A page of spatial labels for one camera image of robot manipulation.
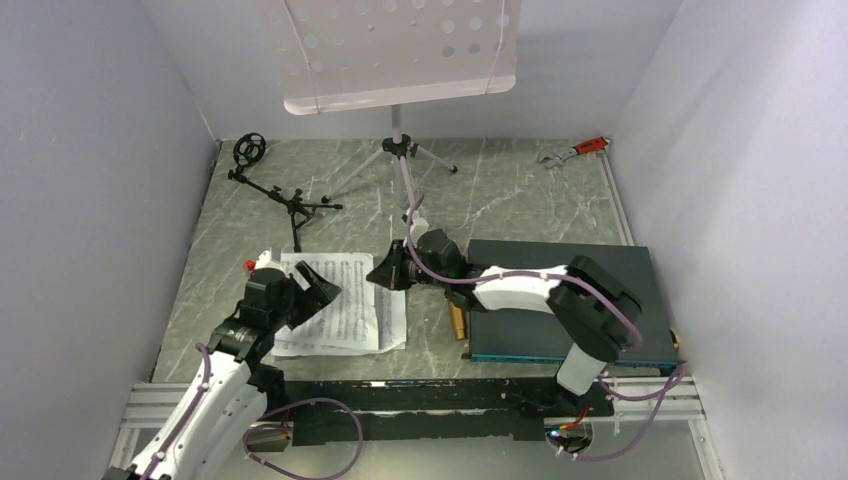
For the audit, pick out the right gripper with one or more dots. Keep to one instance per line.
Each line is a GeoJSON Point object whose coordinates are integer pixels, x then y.
{"type": "Point", "coordinates": [390, 271]}

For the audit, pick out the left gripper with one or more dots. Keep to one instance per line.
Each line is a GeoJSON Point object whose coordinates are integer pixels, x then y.
{"type": "Point", "coordinates": [312, 300]}

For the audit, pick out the sheet music page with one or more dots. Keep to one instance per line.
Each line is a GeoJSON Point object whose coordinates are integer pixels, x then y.
{"type": "Point", "coordinates": [392, 323]}
{"type": "Point", "coordinates": [349, 325]}

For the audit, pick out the lilac music stand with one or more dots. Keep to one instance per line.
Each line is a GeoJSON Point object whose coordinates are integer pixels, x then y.
{"type": "Point", "coordinates": [338, 56]}

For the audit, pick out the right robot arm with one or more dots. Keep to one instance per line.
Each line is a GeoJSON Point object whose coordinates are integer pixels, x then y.
{"type": "Point", "coordinates": [595, 309]}

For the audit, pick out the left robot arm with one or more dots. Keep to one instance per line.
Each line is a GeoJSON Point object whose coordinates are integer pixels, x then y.
{"type": "Point", "coordinates": [232, 387]}

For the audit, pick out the gold microphone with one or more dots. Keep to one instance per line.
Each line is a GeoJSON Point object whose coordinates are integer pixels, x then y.
{"type": "Point", "coordinates": [458, 322]}

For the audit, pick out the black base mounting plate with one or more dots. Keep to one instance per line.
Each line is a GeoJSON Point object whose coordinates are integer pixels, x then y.
{"type": "Point", "coordinates": [521, 408]}

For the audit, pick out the dark blue flat box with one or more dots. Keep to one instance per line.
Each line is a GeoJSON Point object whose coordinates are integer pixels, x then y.
{"type": "Point", "coordinates": [528, 336]}

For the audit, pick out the black microphone stand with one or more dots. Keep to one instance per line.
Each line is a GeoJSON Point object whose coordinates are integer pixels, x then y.
{"type": "Point", "coordinates": [249, 151]}

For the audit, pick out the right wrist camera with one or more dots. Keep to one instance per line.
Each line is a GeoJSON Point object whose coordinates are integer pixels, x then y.
{"type": "Point", "coordinates": [416, 227]}

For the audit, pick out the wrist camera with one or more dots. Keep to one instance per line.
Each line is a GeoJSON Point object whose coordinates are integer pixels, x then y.
{"type": "Point", "coordinates": [416, 227]}
{"type": "Point", "coordinates": [262, 262]}

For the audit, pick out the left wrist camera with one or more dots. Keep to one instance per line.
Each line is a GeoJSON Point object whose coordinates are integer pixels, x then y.
{"type": "Point", "coordinates": [262, 262]}

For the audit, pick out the orange handled adjustable wrench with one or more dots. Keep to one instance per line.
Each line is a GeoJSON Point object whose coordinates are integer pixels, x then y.
{"type": "Point", "coordinates": [551, 160]}

